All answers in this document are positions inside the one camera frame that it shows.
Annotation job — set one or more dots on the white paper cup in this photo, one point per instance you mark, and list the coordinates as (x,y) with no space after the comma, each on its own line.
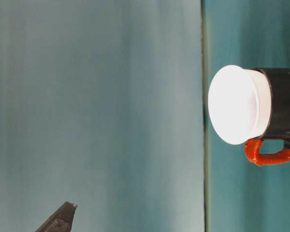
(232,104)

